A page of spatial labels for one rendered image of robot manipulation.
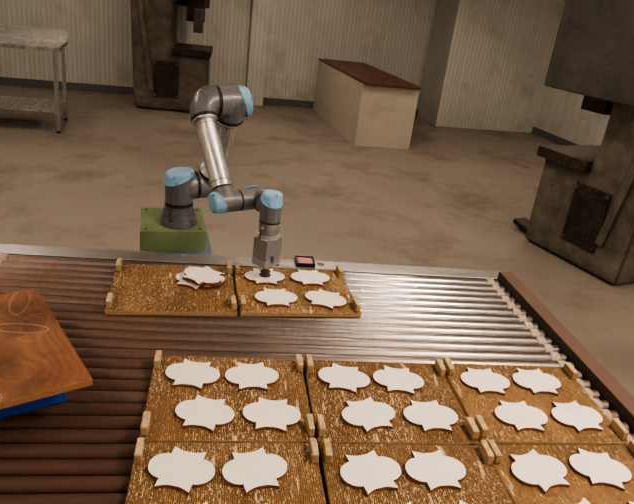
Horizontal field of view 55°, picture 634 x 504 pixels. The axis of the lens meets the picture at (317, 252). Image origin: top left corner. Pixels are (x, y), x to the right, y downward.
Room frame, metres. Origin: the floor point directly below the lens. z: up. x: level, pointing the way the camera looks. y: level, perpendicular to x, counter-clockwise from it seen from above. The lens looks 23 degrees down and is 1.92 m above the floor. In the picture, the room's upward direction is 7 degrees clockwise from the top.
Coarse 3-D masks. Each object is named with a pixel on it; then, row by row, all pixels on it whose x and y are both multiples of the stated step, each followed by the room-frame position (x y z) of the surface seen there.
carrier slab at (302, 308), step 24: (240, 288) 1.93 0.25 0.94; (288, 288) 1.97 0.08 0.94; (312, 288) 2.00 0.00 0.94; (336, 288) 2.02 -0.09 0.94; (240, 312) 1.76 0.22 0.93; (264, 312) 1.78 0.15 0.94; (288, 312) 1.80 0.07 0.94; (312, 312) 1.82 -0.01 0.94; (336, 312) 1.84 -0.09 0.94; (360, 312) 1.86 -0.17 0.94
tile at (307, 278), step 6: (300, 270) 2.11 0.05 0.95; (294, 276) 2.06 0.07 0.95; (300, 276) 2.06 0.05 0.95; (306, 276) 2.07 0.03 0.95; (312, 276) 2.08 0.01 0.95; (318, 276) 2.08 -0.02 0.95; (324, 276) 2.09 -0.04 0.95; (300, 282) 2.02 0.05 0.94; (306, 282) 2.02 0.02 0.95; (312, 282) 2.02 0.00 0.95; (318, 282) 2.03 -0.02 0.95; (324, 282) 2.05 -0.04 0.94
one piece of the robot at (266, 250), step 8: (256, 240) 2.01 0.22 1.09; (264, 240) 1.99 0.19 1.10; (272, 240) 2.00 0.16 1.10; (280, 240) 2.04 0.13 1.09; (256, 248) 2.01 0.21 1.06; (264, 248) 1.98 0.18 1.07; (272, 248) 2.01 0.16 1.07; (280, 248) 2.04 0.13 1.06; (256, 256) 2.00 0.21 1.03; (264, 256) 1.98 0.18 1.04; (272, 256) 2.00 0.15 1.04; (280, 256) 2.05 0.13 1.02; (256, 264) 2.00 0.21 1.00; (264, 264) 1.98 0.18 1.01; (272, 264) 2.01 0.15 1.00
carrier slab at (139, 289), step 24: (144, 264) 2.02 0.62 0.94; (120, 288) 1.81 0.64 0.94; (144, 288) 1.84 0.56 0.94; (168, 288) 1.86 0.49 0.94; (216, 288) 1.90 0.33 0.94; (120, 312) 1.67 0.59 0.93; (144, 312) 1.69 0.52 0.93; (168, 312) 1.70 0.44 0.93; (192, 312) 1.72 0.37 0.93; (216, 312) 1.74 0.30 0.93
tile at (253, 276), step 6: (258, 270) 2.07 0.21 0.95; (270, 270) 2.08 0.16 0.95; (246, 276) 2.00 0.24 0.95; (252, 276) 2.01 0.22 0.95; (258, 276) 2.02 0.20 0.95; (270, 276) 2.03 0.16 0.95; (276, 276) 2.04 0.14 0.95; (282, 276) 2.04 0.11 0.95; (258, 282) 1.97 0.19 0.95; (264, 282) 1.98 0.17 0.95; (270, 282) 1.98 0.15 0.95; (276, 282) 1.99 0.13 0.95
